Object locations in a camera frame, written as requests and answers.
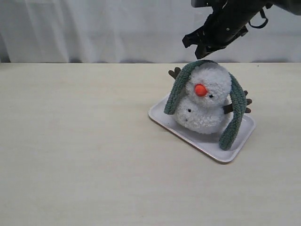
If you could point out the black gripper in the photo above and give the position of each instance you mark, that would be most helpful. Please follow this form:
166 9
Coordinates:
225 25

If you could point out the green fuzzy scarf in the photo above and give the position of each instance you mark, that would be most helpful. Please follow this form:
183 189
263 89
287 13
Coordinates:
232 113

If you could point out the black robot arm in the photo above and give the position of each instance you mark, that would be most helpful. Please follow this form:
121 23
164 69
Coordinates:
291 6

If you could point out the white plush snowman toy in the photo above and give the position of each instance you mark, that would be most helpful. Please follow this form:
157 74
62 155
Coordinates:
204 106

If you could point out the white rectangular tray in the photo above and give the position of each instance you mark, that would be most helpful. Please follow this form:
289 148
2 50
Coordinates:
206 144

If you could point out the white backdrop curtain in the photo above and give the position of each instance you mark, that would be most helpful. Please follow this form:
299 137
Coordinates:
131 31

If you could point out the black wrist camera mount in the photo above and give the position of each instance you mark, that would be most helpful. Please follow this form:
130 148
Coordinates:
201 3

